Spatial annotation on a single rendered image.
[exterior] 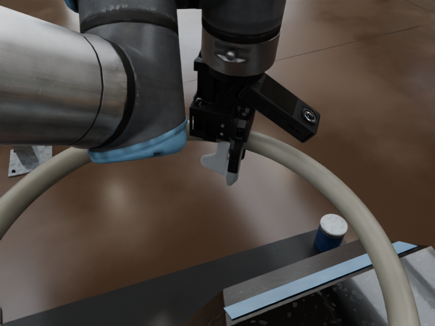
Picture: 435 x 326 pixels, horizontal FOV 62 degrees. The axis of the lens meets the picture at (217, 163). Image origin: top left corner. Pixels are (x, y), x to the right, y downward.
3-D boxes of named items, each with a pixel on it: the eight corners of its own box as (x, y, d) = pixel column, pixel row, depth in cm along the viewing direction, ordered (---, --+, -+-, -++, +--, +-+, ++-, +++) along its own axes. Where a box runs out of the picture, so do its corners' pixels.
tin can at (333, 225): (341, 255, 142) (349, 235, 133) (315, 253, 143) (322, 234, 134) (337, 233, 149) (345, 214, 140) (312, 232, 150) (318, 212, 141)
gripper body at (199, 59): (204, 107, 57) (206, 36, 48) (257, 119, 56) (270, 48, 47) (188, 140, 52) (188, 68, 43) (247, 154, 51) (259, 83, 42)
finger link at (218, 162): (201, 176, 60) (206, 129, 54) (236, 185, 59) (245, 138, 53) (195, 188, 57) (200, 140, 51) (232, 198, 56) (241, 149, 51)
